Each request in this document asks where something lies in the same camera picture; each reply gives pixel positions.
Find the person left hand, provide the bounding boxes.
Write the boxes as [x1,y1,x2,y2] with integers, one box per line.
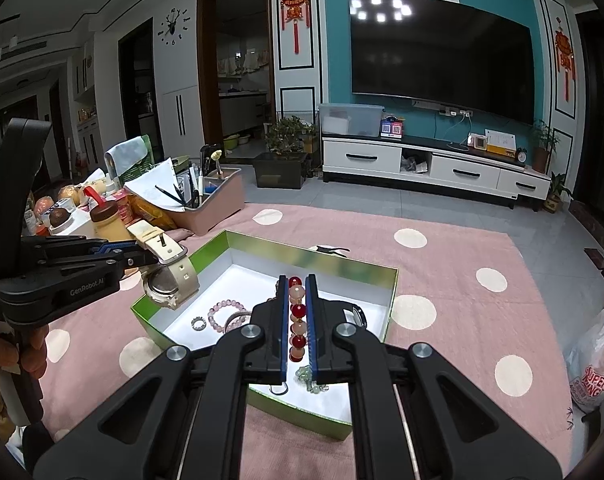
[0,326,49,379]

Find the red chinese knot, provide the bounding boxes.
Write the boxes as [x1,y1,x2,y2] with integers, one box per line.
[280,0,311,55]
[554,18,576,103]

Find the pink bead bracelet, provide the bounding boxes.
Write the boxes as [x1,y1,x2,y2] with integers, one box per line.
[206,299,249,335]

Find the white wrist watch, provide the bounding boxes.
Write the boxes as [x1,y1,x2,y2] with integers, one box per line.
[127,220,200,310]

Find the white storage box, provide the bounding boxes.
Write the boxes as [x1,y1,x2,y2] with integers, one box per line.
[49,209,96,238]

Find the pink polka dot blanket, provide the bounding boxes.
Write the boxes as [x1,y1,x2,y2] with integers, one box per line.
[42,205,572,467]

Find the dark metal bangle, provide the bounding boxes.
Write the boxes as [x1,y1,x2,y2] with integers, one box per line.
[223,311,251,334]

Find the potted plant on cabinet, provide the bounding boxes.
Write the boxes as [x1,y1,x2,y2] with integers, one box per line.
[530,119,559,174]

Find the red orange bead bracelet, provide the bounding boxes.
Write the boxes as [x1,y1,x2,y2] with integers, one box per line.
[287,274,309,363]

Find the green jade jewelry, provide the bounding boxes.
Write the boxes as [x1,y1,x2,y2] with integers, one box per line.
[295,365,329,394]

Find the yellow bear water bottle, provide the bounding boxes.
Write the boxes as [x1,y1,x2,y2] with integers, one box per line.
[83,185,132,242]

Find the small potted floor plant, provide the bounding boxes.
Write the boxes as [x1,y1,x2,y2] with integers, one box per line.
[544,172,573,214]

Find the white tv cabinet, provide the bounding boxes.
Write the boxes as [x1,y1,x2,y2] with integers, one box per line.
[321,134,551,203]

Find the white paper sheet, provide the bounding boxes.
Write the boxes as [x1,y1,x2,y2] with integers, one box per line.
[124,158,185,212]

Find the right red chinese knot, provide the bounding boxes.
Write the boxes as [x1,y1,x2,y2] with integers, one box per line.
[554,18,576,103]

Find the floor plants in planter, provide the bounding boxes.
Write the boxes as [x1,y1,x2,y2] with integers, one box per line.
[252,114,319,190]

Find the pink desk organizer box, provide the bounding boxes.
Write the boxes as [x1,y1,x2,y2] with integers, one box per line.
[166,167,244,236]

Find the white plastic shopping bag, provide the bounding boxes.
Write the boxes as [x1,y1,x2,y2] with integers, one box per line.
[565,309,604,413]

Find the clear plastic storage bin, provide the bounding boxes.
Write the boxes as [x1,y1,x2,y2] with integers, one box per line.
[319,103,383,136]

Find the green cardboard box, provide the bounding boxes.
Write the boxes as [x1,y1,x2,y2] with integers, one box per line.
[132,231,398,441]

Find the left red chinese knot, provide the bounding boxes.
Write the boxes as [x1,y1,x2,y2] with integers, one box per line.
[280,0,311,55]

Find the black wall clock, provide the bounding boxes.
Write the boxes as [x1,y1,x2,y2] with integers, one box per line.
[157,6,191,47]

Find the large black television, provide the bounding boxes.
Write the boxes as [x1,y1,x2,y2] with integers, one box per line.
[349,0,536,124]

